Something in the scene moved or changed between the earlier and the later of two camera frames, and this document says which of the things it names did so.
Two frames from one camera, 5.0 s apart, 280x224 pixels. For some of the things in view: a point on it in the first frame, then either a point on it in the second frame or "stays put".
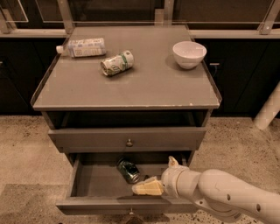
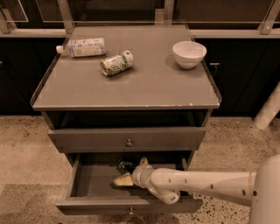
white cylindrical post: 269,109 stays put
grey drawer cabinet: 122,100 stays put
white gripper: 170,179 → 137,175
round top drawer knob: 129,143 stays put
